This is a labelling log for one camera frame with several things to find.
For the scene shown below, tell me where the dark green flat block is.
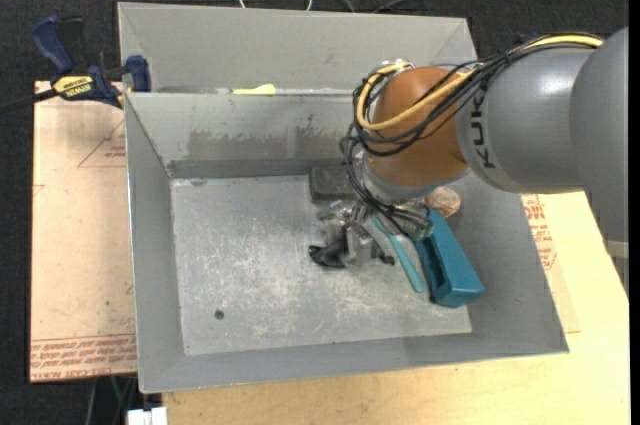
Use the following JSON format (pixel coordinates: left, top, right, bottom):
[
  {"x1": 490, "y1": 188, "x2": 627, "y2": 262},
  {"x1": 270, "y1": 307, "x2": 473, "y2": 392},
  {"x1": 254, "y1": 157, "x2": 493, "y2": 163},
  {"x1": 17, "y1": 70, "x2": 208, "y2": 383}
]
[{"x1": 307, "y1": 164, "x2": 359, "y2": 205}]

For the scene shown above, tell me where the brown cardboard board, red print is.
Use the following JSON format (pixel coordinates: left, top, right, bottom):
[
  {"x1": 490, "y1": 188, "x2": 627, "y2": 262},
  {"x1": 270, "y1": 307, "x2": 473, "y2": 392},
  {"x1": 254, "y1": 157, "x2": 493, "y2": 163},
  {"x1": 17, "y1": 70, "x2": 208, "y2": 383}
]
[{"x1": 29, "y1": 80, "x2": 582, "y2": 384}]

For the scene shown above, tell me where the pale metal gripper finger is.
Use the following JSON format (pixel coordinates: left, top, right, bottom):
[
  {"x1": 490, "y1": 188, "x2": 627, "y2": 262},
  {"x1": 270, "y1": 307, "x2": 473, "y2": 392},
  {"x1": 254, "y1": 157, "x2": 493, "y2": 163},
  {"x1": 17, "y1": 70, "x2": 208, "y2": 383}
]
[
  {"x1": 319, "y1": 209, "x2": 354, "y2": 240},
  {"x1": 345, "y1": 231, "x2": 382, "y2": 268}
]

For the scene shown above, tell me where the light teal curved handle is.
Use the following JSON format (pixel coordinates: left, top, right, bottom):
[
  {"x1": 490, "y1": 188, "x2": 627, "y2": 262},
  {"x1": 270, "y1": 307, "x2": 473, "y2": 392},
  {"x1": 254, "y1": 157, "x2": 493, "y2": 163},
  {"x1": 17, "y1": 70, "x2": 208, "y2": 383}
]
[{"x1": 371, "y1": 215, "x2": 427, "y2": 294}]

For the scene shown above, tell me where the yellow-green flat thing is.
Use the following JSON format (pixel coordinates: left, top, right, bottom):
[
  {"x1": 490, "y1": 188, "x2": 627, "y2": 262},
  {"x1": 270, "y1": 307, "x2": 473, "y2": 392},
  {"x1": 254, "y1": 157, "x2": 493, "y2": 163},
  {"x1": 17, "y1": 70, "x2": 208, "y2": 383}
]
[{"x1": 231, "y1": 83, "x2": 278, "y2": 97}]

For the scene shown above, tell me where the grey metal bin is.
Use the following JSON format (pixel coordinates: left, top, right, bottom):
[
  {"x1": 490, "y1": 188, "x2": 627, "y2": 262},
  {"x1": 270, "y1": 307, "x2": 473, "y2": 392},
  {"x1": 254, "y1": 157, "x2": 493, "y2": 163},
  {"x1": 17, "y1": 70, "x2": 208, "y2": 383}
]
[{"x1": 117, "y1": 1, "x2": 571, "y2": 395}]

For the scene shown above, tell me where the small black crumpled thing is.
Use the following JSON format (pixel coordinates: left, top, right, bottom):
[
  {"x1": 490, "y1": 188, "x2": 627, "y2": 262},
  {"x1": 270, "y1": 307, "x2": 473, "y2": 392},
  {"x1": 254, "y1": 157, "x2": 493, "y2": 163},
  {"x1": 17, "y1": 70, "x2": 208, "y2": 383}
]
[{"x1": 307, "y1": 243, "x2": 347, "y2": 270}]

